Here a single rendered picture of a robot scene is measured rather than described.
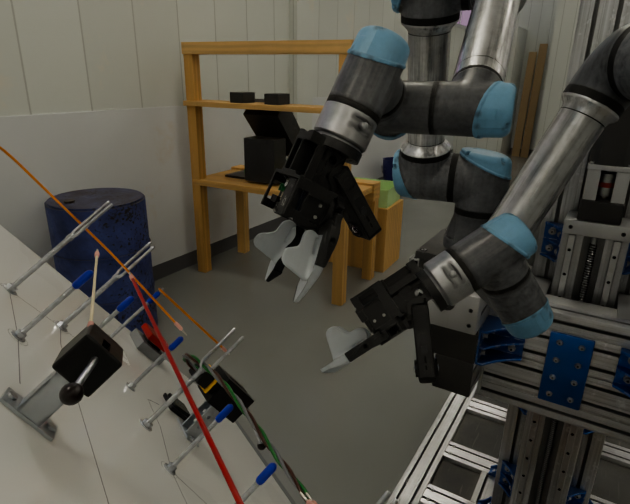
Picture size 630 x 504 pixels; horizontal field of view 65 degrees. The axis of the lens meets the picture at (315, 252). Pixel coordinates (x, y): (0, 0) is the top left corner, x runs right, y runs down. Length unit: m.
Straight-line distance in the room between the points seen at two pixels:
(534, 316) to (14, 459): 0.67
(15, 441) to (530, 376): 1.10
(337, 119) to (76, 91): 2.98
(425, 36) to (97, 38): 2.81
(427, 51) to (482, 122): 0.40
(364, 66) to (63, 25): 2.97
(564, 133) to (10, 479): 0.83
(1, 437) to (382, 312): 0.51
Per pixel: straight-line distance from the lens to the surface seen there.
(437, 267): 0.74
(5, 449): 0.37
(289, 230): 0.69
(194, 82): 3.86
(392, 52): 0.67
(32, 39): 3.41
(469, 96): 0.73
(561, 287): 1.31
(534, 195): 0.89
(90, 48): 3.61
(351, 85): 0.66
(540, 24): 11.45
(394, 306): 0.73
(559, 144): 0.90
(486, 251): 0.74
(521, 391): 1.32
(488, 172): 1.17
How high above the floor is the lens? 1.56
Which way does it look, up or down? 20 degrees down
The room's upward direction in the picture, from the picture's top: 1 degrees clockwise
